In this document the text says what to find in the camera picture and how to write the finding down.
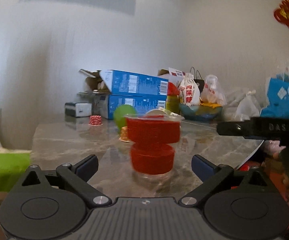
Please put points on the white round lid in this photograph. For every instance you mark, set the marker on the white round lid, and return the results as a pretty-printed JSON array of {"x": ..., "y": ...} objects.
[{"x": 157, "y": 111}]

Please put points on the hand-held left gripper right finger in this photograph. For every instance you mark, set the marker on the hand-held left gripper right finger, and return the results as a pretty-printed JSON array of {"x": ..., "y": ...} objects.
[{"x": 201, "y": 169}]

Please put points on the red plastic cup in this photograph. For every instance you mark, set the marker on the red plastic cup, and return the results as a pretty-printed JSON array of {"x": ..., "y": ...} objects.
[{"x": 152, "y": 140}]

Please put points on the green box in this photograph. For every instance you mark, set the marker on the green box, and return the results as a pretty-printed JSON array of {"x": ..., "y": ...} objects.
[{"x": 7, "y": 166}]

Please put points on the small orange capsule cup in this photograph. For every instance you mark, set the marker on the small orange capsule cup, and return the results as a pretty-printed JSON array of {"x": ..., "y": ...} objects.
[{"x": 125, "y": 135}]

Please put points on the red white carton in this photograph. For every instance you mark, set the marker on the red white carton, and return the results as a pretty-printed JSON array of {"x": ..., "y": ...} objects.
[{"x": 173, "y": 76}]

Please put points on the white plastic bag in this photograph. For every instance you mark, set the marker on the white plastic bag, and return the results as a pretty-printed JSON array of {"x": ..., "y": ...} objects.
[{"x": 213, "y": 90}]

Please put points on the black paper bag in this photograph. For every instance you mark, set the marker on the black paper bag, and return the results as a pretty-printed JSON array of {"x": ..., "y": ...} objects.
[{"x": 198, "y": 78}]

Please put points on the blue cardboard box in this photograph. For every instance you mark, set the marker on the blue cardboard box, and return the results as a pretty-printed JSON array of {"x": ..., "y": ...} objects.
[
  {"x": 137, "y": 83},
  {"x": 137, "y": 105}
]

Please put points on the small red white cup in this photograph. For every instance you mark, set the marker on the small red white cup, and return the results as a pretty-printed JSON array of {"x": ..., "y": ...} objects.
[{"x": 95, "y": 120}]

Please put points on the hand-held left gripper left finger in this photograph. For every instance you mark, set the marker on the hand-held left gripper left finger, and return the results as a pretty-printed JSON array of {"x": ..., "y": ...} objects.
[{"x": 87, "y": 167}]

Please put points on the blue glass bowl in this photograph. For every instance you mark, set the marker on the blue glass bowl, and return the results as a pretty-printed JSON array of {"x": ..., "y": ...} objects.
[{"x": 200, "y": 112}]

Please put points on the clear plastic bag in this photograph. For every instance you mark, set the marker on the clear plastic bag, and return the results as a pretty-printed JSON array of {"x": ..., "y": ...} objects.
[{"x": 244, "y": 105}]

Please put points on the black white small device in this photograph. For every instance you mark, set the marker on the black white small device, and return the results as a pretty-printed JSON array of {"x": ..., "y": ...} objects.
[{"x": 78, "y": 109}]

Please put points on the green ball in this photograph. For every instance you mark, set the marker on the green ball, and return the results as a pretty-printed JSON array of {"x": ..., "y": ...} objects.
[{"x": 123, "y": 116}]

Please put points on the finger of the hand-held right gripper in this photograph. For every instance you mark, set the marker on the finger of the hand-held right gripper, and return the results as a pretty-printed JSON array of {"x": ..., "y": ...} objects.
[{"x": 232, "y": 128}]

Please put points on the blue printed bag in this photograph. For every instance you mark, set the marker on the blue printed bag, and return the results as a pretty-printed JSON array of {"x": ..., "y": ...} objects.
[{"x": 284, "y": 100}]

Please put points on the yellow green can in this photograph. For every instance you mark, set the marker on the yellow green can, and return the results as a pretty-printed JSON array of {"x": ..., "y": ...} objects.
[{"x": 172, "y": 103}]

